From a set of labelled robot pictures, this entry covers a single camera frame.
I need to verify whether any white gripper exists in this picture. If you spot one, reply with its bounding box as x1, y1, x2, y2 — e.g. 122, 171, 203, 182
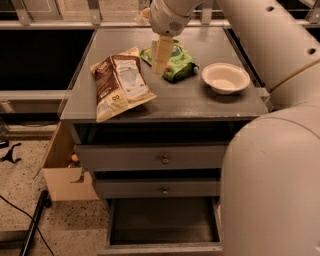
136, 0, 191, 74

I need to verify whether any brown and cream chip bag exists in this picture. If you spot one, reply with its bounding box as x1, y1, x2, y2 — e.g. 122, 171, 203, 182
90, 47, 156, 123

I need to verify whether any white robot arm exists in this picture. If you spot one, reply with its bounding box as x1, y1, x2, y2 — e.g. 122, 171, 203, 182
216, 0, 320, 256

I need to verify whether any green chip bag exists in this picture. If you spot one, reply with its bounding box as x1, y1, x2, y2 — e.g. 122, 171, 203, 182
140, 40, 198, 83

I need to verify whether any grey drawer cabinet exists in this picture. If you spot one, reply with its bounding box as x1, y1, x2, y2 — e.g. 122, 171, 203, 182
59, 26, 271, 256

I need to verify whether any grey top drawer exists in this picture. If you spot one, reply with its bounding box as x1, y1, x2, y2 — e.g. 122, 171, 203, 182
74, 143, 226, 171

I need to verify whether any grey middle drawer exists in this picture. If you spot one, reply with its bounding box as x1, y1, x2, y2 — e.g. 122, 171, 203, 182
95, 178, 220, 199

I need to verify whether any grey open bottom drawer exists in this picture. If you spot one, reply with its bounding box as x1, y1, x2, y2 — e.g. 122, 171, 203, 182
97, 197, 223, 256

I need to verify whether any white paper bowl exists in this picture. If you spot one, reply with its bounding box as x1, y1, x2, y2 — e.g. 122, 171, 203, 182
201, 63, 250, 95

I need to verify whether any orange ball in box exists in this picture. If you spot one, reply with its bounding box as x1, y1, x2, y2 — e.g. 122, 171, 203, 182
71, 154, 79, 163

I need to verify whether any cardboard box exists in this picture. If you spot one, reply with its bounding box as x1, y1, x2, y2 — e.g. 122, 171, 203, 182
40, 122, 98, 201

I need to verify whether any black clamp on floor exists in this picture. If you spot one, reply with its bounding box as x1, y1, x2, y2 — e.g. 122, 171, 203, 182
0, 143, 21, 164

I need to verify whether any black floor pole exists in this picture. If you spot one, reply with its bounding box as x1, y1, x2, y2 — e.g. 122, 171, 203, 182
19, 190, 51, 256

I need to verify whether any metal railing frame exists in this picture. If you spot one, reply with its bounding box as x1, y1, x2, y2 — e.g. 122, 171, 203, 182
0, 0, 319, 29

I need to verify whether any black floor cable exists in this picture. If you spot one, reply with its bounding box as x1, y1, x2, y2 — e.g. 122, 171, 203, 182
0, 194, 55, 256

